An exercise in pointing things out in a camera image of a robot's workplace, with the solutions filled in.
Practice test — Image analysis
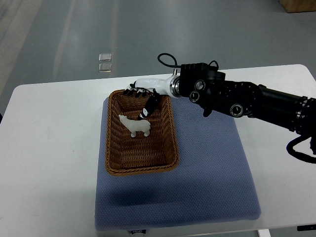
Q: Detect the brown wicker basket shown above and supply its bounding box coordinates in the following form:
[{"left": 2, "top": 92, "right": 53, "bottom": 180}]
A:
[{"left": 105, "top": 90, "right": 180, "bottom": 176}]

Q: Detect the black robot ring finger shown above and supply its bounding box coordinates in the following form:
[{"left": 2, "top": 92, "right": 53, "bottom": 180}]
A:
[{"left": 127, "top": 89, "right": 136, "bottom": 95}]

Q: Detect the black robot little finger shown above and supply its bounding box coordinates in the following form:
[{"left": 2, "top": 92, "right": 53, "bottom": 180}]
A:
[{"left": 123, "top": 84, "right": 135, "bottom": 94}]

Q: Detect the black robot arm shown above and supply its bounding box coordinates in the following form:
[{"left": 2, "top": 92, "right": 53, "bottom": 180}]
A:
[{"left": 124, "top": 63, "right": 316, "bottom": 138}]

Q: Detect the floor plate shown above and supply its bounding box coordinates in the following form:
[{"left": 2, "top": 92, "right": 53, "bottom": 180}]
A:
[
  {"left": 98, "top": 63, "right": 112, "bottom": 73},
  {"left": 99, "top": 53, "right": 112, "bottom": 62}
]

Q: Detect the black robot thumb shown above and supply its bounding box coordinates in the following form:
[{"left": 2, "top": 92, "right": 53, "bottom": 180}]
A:
[{"left": 138, "top": 89, "right": 160, "bottom": 120}]

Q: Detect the lower floor plate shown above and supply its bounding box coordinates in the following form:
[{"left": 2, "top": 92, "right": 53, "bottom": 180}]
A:
[{"left": 98, "top": 63, "right": 112, "bottom": 73}]

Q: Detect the brown cardboard box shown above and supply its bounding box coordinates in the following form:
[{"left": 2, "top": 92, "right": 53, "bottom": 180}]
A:
[{"left": 279, "top": 0, "right": 316, "bottom": 13}]

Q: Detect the blue fabric mat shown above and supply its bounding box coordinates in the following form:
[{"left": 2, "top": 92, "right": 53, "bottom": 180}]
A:
[{"left": 95, "top": 98, "right": 261, "bottom": 231}]

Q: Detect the white bear figurine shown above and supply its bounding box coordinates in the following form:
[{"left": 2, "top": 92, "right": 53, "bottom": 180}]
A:
[{"left": 118, "top": 115, "right": 151, "bottom": 137}]

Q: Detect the upper floor plate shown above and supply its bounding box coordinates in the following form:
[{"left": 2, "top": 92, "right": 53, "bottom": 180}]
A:
[{"left": 99, "top": 53, "right": 112, "bottom": 62}]

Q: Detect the black cable loop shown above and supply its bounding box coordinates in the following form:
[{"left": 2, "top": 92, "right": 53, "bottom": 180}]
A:
[{"left": 286, "top": 134, "right": 316, "bottom": 163}]

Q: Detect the black table control panel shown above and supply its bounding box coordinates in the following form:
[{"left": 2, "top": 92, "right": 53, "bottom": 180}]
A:
[{"left": 297, "top": 224, "right": 316, "bottom": 232}]

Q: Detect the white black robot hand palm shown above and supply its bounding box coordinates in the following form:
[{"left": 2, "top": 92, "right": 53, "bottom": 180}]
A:
[{"left": 135, "top": 77, "right": 176, "bottom": 95}]

